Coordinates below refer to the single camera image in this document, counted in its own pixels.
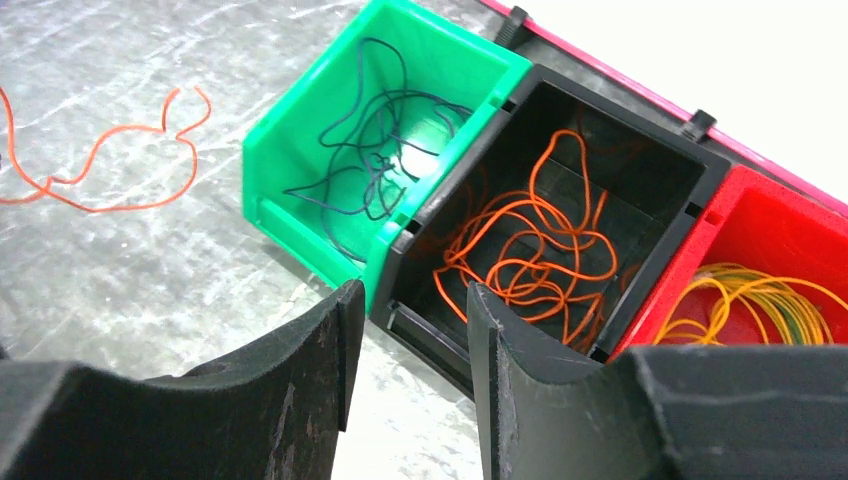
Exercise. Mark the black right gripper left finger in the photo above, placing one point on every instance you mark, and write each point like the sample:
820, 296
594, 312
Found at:
271, 409

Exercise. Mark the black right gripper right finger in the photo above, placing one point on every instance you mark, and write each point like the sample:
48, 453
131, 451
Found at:
545, 411

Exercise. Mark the red plastic bin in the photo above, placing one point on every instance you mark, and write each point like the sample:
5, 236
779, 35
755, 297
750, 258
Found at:
757, 223

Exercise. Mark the black plastic bin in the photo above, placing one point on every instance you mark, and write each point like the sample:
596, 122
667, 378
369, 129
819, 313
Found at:
657, 182

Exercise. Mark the green plastic bin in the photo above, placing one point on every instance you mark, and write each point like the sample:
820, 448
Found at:
342, 163

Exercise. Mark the black whiteboard stand foot right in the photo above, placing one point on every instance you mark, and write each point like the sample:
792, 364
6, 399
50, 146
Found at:
696, 129

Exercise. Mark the black whiteboard stand foot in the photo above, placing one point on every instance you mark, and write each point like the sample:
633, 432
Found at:
696, 129
513, 33

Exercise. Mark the pink framed whiteboard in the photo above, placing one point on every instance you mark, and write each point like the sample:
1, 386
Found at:
773, 73

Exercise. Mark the black whiteboard stand foot left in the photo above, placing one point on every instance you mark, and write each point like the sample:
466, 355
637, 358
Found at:
513, 33

